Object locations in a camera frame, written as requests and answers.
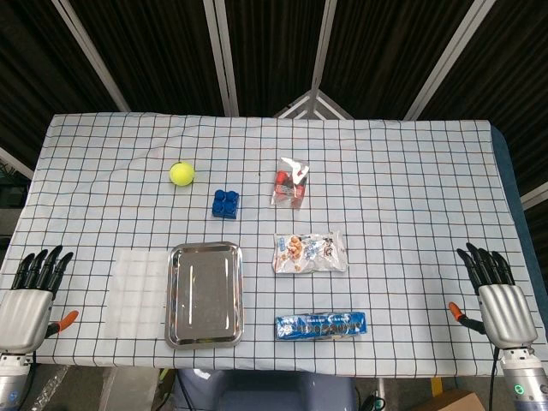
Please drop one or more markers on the white snack bag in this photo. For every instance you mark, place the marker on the white snack bag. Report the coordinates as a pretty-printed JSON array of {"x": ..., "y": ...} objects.
[{"x": 310, "y": 253}]

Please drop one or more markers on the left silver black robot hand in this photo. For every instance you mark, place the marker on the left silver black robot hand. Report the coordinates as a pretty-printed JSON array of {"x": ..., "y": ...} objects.
[{"x": 25, "y": 317}]

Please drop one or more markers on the yellow tennis ball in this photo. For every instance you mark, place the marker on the yellow tennis ball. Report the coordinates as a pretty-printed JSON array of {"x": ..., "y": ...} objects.
[{"x": 182, "y": 174}]

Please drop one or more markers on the brown cardboard box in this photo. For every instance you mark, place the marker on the brown cardboard box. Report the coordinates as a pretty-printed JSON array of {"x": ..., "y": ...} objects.
[{"x": 456, "y": 402}]

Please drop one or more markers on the white double partition post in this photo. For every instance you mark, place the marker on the white double partition post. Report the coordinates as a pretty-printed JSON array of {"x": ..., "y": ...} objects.
[{"x": 222, "y": 60}]

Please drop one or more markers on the white paper tray liner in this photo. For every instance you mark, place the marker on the white paper tray liner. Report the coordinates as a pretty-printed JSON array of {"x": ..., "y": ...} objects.
[{"x": 137, "y": 295}]

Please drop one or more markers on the white blue checkered tablecloth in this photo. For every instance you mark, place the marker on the white blue checkered tablecloth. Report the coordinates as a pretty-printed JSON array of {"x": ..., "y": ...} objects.
[{"x": 385, "y": 214}]

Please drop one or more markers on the white triangular frame foot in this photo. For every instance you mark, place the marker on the white triangular frame foot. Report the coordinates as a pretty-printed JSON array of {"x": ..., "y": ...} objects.
[{"x": 314, "y": 105}]

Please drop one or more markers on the blue cookie box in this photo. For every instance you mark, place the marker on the blue cookie box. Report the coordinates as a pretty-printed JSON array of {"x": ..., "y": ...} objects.
[{"x": 321, "y": 326}]

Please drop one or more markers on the blue toy building block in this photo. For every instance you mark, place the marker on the blue toy building block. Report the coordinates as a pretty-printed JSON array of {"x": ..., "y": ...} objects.
[{"x": 225, "y": 205}]

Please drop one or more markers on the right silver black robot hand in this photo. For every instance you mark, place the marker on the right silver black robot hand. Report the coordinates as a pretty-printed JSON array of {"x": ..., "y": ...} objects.
[{"x": 507, "y": 314}]

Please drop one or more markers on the clear box with red items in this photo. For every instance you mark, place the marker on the clear box with red items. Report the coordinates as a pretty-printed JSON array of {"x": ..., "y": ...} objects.
[{"x": 290, "y": 184}]

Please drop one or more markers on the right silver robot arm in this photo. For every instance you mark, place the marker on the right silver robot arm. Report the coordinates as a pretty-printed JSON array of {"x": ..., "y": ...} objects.
[{"x": 524, "y": 381}]

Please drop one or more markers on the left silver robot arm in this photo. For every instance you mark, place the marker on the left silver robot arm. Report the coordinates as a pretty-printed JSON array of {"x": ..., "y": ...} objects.
[{"x": 10, "y": 381}]

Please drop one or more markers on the stainless steel tray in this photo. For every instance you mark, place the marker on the stainless steel tray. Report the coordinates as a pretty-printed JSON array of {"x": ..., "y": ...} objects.
[{"x": 205, "y": 295}]

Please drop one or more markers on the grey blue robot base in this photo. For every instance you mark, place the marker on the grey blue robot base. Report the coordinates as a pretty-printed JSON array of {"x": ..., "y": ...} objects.
[{"x": 265, "y": 391}]

